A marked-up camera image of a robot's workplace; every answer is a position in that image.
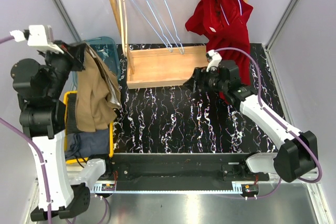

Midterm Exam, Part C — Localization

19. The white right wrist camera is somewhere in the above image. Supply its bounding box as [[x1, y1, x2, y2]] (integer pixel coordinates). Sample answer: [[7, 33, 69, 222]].
[[206, 50, 222, 72]]

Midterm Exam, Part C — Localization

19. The tan garment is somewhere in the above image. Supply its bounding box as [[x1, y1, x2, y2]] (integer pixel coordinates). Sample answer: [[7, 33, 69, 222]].
[[75, 43, 121, 132]]

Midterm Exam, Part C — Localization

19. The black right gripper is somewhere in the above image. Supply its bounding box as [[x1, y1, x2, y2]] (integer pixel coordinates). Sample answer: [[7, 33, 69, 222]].
[[182, 66, 227, 94]]

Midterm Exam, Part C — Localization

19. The black marble pattern mat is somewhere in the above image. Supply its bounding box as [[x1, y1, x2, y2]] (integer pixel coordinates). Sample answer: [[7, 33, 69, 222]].
[[113, 45, 277, 153]]

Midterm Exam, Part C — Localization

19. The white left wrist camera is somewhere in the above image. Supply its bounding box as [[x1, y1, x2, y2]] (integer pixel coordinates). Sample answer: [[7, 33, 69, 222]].
[[9, 25, 64, 54]]

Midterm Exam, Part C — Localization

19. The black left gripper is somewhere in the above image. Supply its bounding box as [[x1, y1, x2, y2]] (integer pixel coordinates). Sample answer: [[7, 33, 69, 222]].
[[40, 38, 87, 97]]

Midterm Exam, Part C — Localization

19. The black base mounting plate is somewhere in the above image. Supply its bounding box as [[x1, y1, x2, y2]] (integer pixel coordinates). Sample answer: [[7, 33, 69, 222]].
[[99, 153, 269, 182]]

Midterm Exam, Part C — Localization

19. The blue wire hanger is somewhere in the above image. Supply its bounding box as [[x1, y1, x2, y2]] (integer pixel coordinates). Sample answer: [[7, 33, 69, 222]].
[[146, 0, 185, 55], [130, 0, 177, 52]]

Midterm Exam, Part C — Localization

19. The teal plastic basket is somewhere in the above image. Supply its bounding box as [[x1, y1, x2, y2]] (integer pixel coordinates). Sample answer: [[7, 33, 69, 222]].
[[85, 36, 121, 81]]

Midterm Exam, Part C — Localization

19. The wooden clothes rack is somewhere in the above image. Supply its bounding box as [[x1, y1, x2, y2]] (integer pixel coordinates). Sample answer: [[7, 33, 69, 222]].
[[101, 0, 258, 90]]

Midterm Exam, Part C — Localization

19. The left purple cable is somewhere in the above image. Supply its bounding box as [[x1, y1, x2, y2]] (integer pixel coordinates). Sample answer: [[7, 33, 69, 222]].
[[0, 35, 110, 224]]

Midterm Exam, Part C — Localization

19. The beige wooden hanger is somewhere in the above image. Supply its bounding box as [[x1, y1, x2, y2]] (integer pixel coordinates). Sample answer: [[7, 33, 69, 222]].
[[118, 0, 128, 57]]

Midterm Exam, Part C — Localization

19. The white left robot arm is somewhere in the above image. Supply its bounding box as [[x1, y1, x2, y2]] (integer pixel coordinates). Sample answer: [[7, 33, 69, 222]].
[[10, 40, 113, 222]]

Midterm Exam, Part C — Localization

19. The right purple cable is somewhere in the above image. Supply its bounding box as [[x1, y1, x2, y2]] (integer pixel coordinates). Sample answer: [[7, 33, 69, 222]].
[[214, 47, 323, 200]]

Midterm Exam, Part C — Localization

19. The purple cable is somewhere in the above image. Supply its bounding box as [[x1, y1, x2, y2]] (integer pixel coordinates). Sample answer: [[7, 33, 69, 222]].
[[214, 47, 323, 200], [0, 35, 110, 224]]

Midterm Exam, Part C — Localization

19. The yellow plastic bin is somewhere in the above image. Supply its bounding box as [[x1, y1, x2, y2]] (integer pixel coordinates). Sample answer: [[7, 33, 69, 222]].
[[64, 91, 113, 165]]

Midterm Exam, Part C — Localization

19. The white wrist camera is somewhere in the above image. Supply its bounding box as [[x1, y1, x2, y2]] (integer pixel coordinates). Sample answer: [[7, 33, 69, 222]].
[[206, 50, 222, 72], [9, 25, 64, 54]]

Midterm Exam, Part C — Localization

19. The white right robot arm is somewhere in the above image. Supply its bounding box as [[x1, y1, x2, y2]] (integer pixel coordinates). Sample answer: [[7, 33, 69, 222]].
[[183, 60, 318, 183]]

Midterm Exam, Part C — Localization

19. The red skirt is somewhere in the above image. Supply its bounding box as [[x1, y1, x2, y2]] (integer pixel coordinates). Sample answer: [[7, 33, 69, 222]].
[[185, 0, 255, 104]]

